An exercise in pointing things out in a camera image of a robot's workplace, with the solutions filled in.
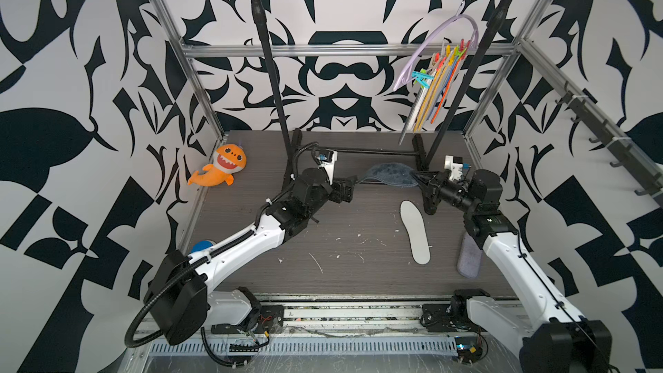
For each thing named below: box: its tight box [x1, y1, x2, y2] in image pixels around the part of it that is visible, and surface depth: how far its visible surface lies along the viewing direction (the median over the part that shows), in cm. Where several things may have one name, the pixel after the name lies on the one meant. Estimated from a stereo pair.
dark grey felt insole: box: [358, 162, 419, 188], surface depth 77 cm
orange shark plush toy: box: [187, 143, 248, 187], surface depth 103 cm
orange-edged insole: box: [398, 199, 431, 266], surface depth 92 cm
